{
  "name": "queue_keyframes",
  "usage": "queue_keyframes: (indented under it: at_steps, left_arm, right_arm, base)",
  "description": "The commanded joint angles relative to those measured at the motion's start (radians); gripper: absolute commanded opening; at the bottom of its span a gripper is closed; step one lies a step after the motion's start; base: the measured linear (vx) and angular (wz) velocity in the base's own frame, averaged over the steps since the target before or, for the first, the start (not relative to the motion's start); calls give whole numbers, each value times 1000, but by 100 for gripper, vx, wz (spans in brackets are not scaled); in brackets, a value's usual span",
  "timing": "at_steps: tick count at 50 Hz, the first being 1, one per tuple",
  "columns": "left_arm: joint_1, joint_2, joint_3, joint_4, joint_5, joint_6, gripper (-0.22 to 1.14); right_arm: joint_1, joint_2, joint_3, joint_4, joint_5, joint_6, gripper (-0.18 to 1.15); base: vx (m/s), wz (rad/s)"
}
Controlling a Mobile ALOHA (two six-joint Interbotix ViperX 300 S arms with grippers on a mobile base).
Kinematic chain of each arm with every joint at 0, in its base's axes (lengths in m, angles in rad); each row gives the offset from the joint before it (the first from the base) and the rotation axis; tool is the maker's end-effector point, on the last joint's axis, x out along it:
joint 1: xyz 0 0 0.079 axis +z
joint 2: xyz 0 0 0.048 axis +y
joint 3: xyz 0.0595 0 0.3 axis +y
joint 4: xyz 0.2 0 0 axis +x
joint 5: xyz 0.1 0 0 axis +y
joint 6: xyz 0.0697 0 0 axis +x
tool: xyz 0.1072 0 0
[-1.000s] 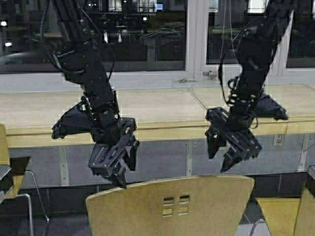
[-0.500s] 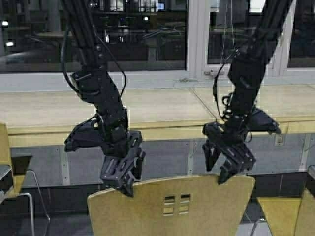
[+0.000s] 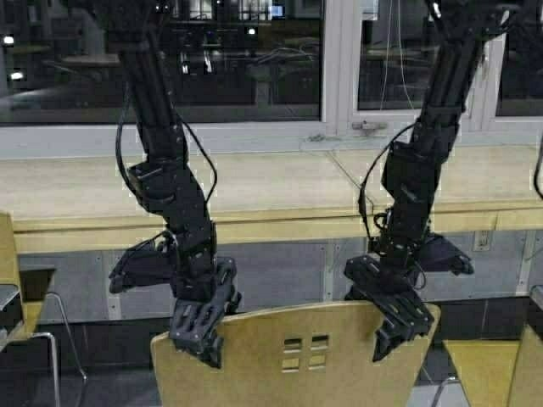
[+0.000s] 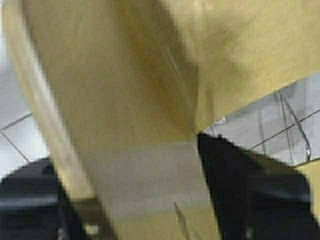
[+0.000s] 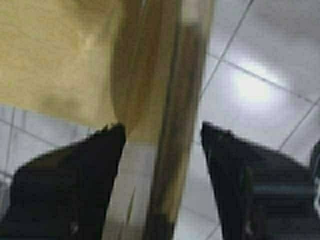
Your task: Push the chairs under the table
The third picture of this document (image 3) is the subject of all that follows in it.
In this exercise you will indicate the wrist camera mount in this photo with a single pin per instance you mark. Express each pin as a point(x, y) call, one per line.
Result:
point(148, 263)
point(438, 254)

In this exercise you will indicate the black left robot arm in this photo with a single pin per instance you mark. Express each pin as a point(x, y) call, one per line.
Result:
point(184, 255)

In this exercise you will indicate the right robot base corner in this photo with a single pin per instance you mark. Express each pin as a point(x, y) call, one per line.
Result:
point(535, 308)

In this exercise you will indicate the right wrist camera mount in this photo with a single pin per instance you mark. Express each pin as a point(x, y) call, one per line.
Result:
point(438, 254)

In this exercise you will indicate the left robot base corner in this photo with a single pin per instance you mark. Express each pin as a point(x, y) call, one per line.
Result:
point(11, 312)

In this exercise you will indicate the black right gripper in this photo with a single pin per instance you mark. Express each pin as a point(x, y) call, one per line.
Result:
point(405, 316)

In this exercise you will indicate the grey window latch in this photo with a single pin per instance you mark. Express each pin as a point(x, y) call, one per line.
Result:
point(369, 128)

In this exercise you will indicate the long wooden counter table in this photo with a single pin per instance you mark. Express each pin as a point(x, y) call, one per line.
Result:
point(79, 204)

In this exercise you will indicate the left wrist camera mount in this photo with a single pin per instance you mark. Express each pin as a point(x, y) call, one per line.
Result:
point(148, 263)

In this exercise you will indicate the yellow wooden chair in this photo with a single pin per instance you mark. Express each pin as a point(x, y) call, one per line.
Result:
point(307, 355)
point(500, 372)
point(23, 294)

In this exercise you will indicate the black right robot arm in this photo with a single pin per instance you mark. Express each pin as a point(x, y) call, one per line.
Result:
point(406, 247)

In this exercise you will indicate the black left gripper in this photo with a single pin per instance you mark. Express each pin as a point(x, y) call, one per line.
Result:
point(193, 328)

